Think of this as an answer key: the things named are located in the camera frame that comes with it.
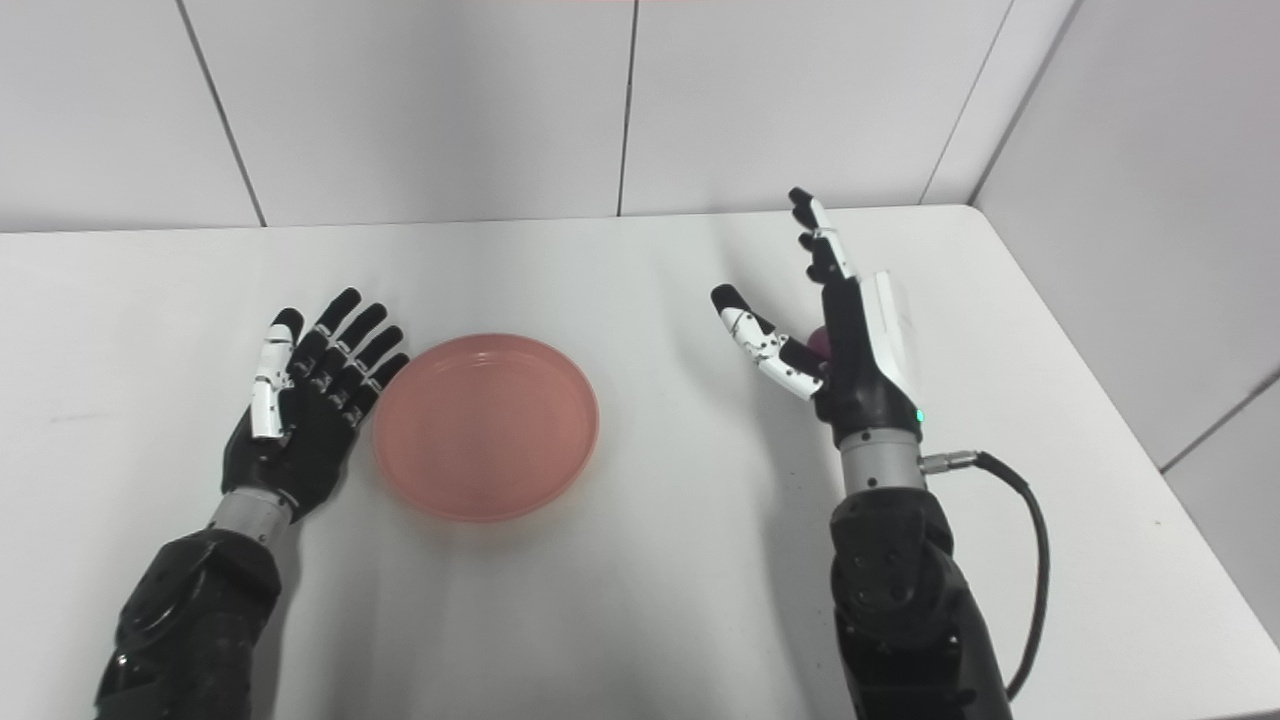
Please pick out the purple red onion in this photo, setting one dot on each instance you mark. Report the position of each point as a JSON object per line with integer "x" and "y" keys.
{"x": 819, "y": 345}

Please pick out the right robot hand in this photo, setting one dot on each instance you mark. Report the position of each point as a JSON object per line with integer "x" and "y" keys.
{"x": 850, "y": 340}

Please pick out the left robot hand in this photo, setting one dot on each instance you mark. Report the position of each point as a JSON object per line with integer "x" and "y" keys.
{"x": 300, "y": 420}

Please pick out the pink round plate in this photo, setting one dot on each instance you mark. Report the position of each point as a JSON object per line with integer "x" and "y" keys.
{"x": 486, "y": 427}

